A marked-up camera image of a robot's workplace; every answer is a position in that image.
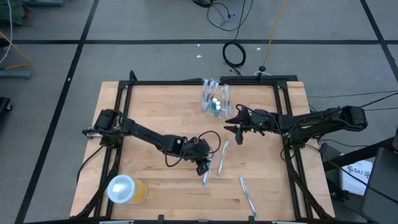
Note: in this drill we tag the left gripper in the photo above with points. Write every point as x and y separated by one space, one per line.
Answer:
199 151

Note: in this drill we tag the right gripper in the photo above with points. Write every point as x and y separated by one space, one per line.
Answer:
259 121

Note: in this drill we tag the green toothbrush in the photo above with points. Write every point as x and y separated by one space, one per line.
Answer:
226 96
222 159

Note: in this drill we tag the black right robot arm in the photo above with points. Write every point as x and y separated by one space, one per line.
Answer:
314 119

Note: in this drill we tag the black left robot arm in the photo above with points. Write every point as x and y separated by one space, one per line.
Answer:
146 135

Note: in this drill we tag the clear acrylic organizer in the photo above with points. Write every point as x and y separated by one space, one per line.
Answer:
217 113

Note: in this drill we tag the yellow cup with white lid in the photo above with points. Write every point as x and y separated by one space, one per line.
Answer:
122 189

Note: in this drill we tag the silver metal bar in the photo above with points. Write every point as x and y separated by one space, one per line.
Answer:
284 222
116 222

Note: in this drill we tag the black equipment stand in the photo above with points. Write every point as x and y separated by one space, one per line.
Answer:
357 154

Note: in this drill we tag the black power adapter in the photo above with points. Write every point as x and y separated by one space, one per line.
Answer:
202 3

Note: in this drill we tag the white printed paper sheet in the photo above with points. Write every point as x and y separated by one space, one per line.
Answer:
354 180

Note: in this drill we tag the black office chair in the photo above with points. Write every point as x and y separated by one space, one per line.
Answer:
382 193

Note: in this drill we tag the black caster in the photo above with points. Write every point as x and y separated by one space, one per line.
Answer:
3 105

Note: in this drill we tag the person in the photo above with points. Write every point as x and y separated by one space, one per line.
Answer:
12 12

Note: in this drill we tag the black aluminium table frame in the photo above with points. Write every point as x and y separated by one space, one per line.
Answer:
155 83

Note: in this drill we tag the blue-grey base plate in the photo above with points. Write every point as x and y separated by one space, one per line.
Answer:
43 2
15 74

